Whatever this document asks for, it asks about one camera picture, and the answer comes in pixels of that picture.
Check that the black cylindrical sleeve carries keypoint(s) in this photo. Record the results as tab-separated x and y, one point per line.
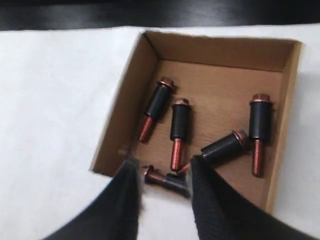
158	101
260	120
179	122
176	183
221	148

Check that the copper flange bolt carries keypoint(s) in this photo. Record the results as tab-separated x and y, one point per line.
145	130
152	176
257	160
242	140
177	155

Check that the brown cardboard box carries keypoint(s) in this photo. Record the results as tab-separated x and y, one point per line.
225	82

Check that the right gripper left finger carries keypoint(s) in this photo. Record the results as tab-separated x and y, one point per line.
117	207

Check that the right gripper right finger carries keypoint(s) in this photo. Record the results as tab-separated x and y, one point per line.
220	207

